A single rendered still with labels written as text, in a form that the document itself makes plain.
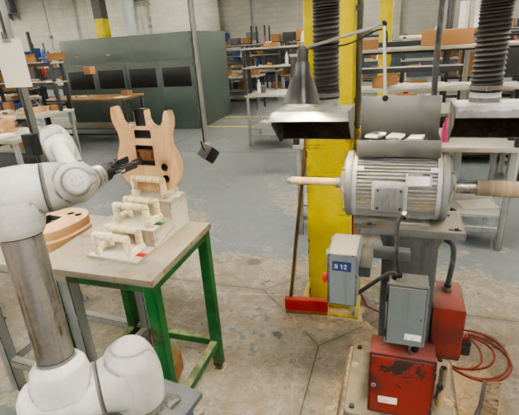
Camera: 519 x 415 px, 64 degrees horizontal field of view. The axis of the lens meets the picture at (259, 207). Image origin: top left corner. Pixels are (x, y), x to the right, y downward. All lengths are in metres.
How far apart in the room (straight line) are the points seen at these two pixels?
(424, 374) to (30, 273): 1.41
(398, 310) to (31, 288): 1.22
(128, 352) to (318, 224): 1.71
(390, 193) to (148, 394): 1.02
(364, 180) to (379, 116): 0.27
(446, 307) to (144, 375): 1.13
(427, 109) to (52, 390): 1.50
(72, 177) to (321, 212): 1.85
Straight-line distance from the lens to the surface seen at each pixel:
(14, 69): 3.09
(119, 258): 1.94
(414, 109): 1.67
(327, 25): 1.63
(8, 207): 1.18
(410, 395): 1.91
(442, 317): 1.81
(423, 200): 1.57
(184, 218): 2.15
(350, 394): 2.09
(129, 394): 1.39
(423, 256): 1.67
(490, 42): 1.62
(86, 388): 1.37
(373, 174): 1.55
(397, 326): 1.72
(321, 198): 2.66
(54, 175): 1.16
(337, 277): 1.45
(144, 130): 2.08
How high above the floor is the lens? 1.79
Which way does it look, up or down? 22 degrees down
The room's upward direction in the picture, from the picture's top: 4 degrees counter-clockwise
